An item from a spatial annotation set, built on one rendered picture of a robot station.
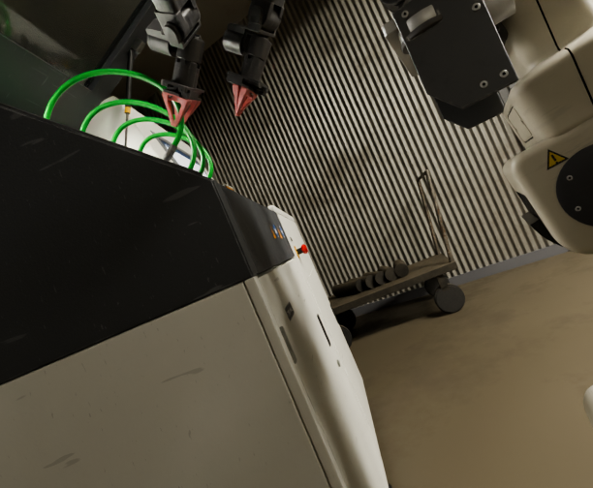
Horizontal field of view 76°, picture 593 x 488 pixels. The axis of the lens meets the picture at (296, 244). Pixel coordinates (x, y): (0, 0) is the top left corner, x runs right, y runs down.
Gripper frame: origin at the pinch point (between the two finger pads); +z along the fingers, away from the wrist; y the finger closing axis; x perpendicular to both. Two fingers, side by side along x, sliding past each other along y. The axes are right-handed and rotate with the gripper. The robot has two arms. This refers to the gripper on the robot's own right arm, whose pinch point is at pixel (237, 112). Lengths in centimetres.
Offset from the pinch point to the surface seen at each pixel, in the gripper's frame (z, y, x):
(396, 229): 37, -46, -255
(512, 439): 62, -109, -28
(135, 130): 16.9, 42.6, -13.4
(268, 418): 42, -47, 48
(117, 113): 14, 51, -13
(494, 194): -20, -105, -243
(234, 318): 30, -36, 48
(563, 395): 47, -123, -46
